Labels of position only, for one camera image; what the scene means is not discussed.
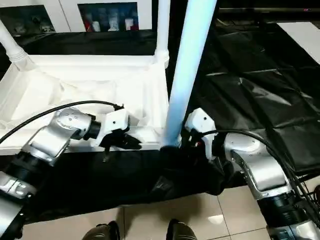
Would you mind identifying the white plastic table top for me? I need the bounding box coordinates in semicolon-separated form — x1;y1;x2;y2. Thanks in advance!
0;54;173;153

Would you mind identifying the white plastic table leg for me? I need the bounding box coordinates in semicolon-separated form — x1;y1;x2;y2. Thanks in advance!
155;0;172;68
0;21;37;72
160;0;219;150

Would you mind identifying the black work mat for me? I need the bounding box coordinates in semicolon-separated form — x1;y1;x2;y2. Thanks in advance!
0;10;320;226

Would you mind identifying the white cabinet with glass doors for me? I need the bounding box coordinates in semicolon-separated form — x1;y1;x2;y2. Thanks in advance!
0;0;153;35

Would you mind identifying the black metal bar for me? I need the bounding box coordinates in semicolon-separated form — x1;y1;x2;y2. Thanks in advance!
220;6;320;15

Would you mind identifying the white flat panel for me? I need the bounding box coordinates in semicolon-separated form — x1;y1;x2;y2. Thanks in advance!
277;21;320;66

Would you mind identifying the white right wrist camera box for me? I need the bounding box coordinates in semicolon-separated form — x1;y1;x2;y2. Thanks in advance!
184;107;217;161

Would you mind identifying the black left wrist camera cable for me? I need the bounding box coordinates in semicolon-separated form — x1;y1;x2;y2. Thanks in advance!
0;100;125;146

